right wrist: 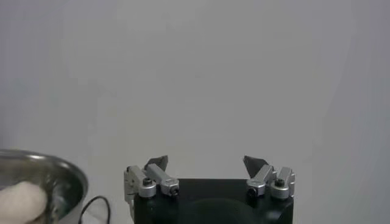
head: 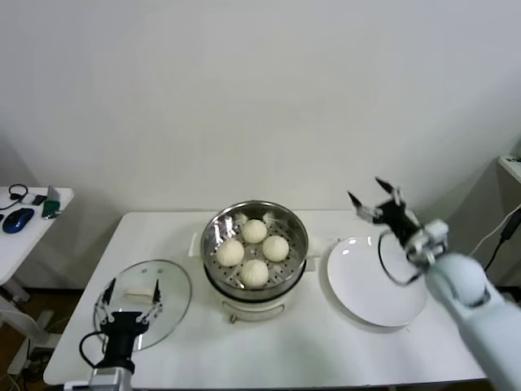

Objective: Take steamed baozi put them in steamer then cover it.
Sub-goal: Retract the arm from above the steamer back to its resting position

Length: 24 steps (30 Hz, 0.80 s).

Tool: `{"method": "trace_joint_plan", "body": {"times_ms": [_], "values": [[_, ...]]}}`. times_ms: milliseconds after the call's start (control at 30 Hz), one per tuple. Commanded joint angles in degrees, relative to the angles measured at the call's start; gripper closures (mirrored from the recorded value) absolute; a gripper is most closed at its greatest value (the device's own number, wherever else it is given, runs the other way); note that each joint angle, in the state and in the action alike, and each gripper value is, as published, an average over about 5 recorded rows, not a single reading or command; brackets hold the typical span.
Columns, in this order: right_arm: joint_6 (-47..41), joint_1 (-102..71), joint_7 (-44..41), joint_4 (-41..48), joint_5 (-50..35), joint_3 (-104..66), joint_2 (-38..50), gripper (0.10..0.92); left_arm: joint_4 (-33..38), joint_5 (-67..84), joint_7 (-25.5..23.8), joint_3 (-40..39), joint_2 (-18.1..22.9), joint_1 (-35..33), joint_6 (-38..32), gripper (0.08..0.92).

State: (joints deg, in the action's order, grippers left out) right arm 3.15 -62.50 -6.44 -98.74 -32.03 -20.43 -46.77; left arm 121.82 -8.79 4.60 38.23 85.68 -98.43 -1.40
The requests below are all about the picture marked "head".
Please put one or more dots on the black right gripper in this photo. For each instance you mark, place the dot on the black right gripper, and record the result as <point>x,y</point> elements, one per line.
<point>397,220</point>

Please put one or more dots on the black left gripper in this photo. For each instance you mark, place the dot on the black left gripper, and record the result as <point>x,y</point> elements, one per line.
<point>122,330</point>

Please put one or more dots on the white steamed baozi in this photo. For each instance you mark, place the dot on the white steamed baozi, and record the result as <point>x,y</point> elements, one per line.
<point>276,248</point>
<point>230,252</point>
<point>253,273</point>
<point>254,231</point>

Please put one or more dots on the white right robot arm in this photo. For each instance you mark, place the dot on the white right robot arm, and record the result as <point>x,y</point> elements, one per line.
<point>460,281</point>

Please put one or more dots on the stainless steel steamer basket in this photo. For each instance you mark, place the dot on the stainless steel steamer basket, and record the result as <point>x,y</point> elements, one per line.
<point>295,278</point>

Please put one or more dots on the white round plate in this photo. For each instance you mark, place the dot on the white round plate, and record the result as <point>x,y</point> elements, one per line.
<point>354,285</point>

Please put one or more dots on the white side table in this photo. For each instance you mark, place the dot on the white side table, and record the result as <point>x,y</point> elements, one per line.
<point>24,252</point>

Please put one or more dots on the green circuit board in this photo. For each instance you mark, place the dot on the green circuit board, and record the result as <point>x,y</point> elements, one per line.
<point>51,207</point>

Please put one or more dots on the white electric pot base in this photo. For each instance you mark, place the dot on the white electric pot base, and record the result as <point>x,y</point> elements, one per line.
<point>252,309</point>

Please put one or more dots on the grey upright card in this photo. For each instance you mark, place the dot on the grey upright card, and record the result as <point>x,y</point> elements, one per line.
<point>53,193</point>

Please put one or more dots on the small black device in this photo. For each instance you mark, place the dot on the small black device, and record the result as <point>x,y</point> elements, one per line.
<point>40,200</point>

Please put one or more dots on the white shelf cabinet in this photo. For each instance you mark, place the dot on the white shelf cabinet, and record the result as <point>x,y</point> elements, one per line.
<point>510,169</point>

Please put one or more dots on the blue computer mouse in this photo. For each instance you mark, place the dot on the blue computer mouse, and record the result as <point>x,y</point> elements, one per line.
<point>17,220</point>

